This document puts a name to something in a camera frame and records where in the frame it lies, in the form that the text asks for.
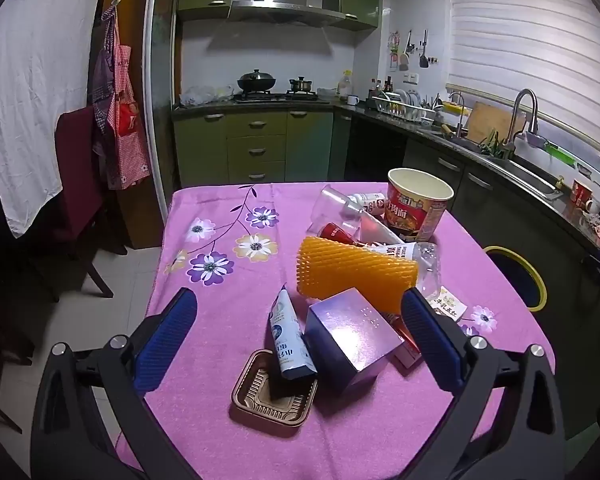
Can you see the chrome kitchen faucet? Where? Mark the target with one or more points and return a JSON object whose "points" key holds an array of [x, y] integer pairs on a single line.
{"points": [[527, 126]]}

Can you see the red white number five carton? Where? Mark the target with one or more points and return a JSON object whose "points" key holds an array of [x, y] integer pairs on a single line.
{"points": [[444, 303]]}

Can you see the black wok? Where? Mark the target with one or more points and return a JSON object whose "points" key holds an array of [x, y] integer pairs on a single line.
{"points": [[256, 81]]}

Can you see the brown plastic tray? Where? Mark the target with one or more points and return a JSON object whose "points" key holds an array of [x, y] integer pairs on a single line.
{"points": [[263, 393]]}

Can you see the clear water bottle white label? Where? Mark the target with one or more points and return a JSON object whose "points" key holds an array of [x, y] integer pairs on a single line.
{"points": [[427, 257]]}

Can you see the red crushed can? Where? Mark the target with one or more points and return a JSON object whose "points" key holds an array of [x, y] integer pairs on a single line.
{"points": [[331, 231]]}

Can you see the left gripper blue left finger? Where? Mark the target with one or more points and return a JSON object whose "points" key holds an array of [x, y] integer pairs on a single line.
{"points": [[69, 440]]}

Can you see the clear plastic cup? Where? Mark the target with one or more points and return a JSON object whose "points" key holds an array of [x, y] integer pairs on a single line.
{"points": [[333, 206]]}

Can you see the pink floral tablecloth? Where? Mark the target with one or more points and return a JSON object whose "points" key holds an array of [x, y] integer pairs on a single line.
{"points": [[235, 247]]}

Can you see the yellow rimmed trash bin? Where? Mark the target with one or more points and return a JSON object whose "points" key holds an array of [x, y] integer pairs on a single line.
{"points": [[520, 273]]}

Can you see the red instant noodle cup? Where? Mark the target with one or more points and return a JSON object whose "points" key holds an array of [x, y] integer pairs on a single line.
{"points": [[415, 204]]}

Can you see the white pill bottle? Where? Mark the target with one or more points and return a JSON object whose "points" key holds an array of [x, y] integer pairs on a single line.
{"points": [[373, 203]]}

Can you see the dark red chair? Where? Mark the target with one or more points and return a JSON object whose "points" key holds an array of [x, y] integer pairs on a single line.
{"points": [[86, 207]]}

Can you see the dish rack with dishes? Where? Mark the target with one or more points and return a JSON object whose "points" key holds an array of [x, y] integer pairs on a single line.
{"points": [[392, 104]]}

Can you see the red apron hanging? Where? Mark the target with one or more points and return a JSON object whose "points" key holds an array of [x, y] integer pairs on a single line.
{"points": [[120, 142]]}

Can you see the wooden cutting board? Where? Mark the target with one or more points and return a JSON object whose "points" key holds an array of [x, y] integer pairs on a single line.
{"points": [[484, 119]]}

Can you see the white blue tube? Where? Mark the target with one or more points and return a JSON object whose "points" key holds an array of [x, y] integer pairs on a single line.
{"points": [[293, 357]]}

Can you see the purple holographic cream box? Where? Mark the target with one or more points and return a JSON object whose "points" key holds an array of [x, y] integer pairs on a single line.
{"points": [[349, 341]]}

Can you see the orange foam fruit net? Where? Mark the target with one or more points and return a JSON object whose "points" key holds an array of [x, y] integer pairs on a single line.
{"points": [[326, 268]]}

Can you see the white hanging cloth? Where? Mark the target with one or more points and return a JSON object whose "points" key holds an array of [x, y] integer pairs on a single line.
{"points": [[45, 48]]}

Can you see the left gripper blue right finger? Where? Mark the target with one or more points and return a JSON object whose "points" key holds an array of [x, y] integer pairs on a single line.
{"points": [[504, 420]]}

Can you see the red mug on counter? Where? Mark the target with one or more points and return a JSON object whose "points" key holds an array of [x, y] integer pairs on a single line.
{"points": [[580, 194]]}

